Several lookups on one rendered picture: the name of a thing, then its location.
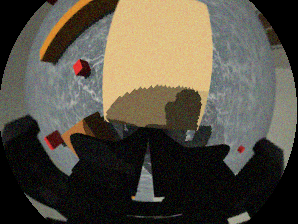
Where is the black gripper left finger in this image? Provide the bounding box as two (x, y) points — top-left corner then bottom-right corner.
(69, 127), (150, 197)

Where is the red square block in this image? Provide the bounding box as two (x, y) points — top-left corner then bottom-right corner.
(238, 147), (245, 153)
(73, 59), (90, 76)
(44, 131), (64, 151)

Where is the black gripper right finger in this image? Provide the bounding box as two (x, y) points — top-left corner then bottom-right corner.
(149, 128), (230, 198)

